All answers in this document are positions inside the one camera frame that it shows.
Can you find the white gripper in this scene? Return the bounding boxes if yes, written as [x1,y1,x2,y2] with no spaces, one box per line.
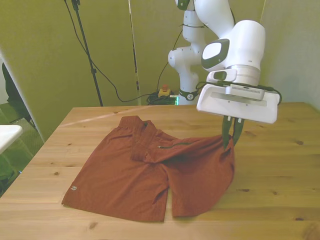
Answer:
[196,83,280,149]

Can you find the rust orange shorts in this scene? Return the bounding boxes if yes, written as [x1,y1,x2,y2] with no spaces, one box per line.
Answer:
[61,115,237,222]

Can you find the yellow emergency stop button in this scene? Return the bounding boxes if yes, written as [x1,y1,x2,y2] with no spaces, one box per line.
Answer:
[158,84,172,99]

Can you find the black tripod stand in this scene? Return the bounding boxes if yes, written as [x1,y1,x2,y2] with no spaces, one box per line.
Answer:
[71,0,105,108]

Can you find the white side table top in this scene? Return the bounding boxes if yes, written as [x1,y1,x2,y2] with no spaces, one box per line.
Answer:
[0,124,24,155]

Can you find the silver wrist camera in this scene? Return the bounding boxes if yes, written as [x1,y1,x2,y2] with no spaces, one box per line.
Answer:
[224,84,266,102]

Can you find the dark coiled cable bundle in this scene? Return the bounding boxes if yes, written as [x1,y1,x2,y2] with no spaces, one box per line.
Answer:
[146,91,180,106]

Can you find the black tripod camera cable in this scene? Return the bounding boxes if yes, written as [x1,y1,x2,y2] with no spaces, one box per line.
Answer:
[63,0,151,103]

